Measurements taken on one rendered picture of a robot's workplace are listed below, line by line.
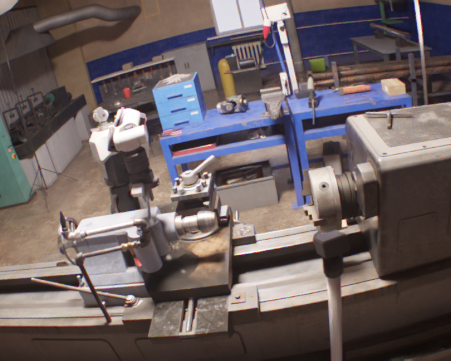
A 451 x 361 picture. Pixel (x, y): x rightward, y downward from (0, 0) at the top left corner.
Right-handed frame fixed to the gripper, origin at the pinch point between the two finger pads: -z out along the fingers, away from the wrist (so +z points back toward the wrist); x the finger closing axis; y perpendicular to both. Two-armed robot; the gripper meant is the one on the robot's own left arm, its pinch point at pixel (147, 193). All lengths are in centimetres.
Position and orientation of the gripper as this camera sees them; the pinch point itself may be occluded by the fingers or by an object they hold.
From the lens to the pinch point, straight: 156.0
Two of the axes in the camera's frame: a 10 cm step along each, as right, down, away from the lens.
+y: -0.7, 4.8, -8.7
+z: -2.1, -8.7, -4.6
